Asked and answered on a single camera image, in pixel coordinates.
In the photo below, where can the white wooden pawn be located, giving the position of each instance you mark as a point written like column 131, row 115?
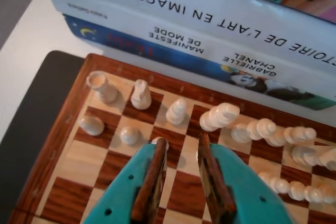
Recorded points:
column 304, row 191
column 328, row 193
column 131, row 134
column 275, row 182
column 92, row 126

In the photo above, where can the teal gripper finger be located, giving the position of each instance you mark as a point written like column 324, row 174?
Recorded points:
column 136, row 176
column 231, row 182

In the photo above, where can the white Gabrielle Chanel book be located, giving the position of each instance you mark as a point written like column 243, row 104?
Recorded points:
column 126, row 26

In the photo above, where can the dark grey table mat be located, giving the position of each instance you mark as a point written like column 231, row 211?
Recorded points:
column 26, row 129

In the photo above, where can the wooden folding chessboard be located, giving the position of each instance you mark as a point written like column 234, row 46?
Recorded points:
column 78, row 161

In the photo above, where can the blue panda picture book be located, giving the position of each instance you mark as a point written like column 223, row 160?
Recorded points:
column 118, row 37

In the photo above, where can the white wooden rook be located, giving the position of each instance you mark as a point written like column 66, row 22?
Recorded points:
column 105, row 90

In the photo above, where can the white wooden bishop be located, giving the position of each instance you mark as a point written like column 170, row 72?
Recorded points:
column 178, row 112
column 296, row 134

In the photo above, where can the white wooden knight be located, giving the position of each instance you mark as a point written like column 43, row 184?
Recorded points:
column 307, row 155
column 141, row 96

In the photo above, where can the stack of white books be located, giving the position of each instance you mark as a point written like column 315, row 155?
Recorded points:
column 118, row 1

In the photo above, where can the white wooden king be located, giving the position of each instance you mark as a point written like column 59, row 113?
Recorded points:
column 219, row 117

